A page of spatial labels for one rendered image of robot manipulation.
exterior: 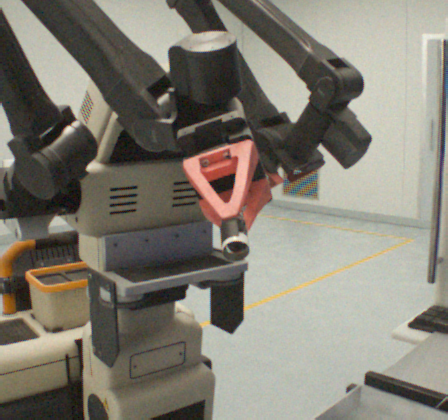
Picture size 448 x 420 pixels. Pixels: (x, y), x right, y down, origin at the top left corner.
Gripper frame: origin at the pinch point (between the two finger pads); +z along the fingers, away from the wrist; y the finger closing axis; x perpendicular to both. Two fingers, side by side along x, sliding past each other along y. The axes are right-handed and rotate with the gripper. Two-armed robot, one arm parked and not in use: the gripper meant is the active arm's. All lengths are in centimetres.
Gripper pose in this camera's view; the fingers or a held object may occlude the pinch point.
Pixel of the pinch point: (233, 221)
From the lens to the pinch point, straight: 47.2
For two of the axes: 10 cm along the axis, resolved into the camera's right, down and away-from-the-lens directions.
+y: -3.3, -7.6, -5.6
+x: 9.4, -3.1, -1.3
